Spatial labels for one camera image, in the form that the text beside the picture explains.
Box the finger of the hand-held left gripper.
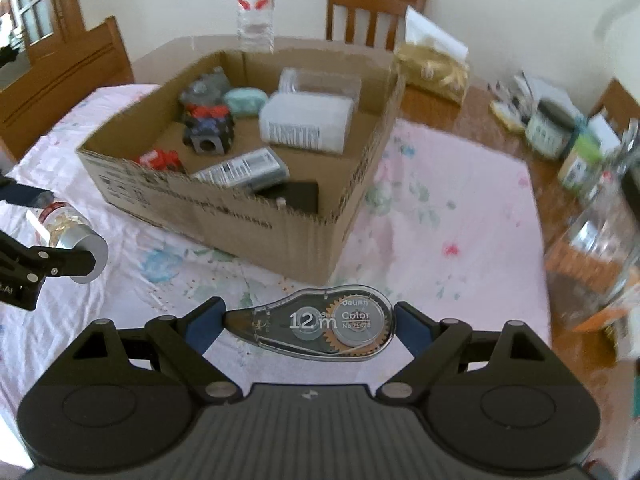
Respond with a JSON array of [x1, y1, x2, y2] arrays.
[[0, 230, 97, 281], [0, 176, 51, 208]]

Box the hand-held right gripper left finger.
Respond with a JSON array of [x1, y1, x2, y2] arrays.
[[59, 297, 241, 405]]

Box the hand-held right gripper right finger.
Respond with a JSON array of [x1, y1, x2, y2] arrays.
[[375, 301, 562, 406]]

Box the gold flake jar silver lid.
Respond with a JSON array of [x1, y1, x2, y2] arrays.
[[27, 201, 110, 281]]

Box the clear correction tape dispenser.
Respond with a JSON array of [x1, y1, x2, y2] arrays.
[[222, 285, 396, 363]]

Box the cardboard box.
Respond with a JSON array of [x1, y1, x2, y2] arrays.
[[75, 47, 406, 283]]

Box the black square box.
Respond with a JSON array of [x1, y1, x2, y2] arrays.
[[255, 180, 320, 216]]

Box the clear card box barcode label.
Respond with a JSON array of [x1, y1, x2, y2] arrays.
[[190, 149, 290, 188]]

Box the translucent white plastic box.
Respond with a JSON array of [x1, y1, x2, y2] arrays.
[[259, 92, 353, 156]]

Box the pink floral cloth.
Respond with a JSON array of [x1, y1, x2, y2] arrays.
[[0, 82, 553, 441]]

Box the red and white toy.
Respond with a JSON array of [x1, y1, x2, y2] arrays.
[[135, 149, 183, 173]]

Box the wooden door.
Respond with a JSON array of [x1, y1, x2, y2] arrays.
[[0, 0, 86, 63]]

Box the large clear container black lid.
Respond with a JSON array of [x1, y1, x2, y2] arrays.
[[542, 170, 640, 333]]

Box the grey toy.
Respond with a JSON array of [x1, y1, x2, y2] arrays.
[[180, 67, 228, 106]]

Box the mint green oval soap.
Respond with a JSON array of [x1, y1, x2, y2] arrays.
[[222, 87, 268, 120]]

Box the yellow white notepad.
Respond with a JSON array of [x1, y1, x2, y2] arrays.
[[490, 95, 531, 133]]

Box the green lid jar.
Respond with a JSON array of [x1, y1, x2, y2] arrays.
[[557, 130, 606, 193]]

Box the glass jar black lid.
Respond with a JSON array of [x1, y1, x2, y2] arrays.
[[525, 100, 583, 161]]

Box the gold bag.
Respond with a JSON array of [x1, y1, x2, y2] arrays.
[[395, 42, 471, 106]]

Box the clear jar with white lid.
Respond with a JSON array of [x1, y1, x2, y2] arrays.
[[277, 67, 361, 106]]

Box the white paper bag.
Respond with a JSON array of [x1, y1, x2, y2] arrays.
[[405, 6, 468, 61]]

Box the clear water bottle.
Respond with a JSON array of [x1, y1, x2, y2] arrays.
[[236, 0, 276, 53]]

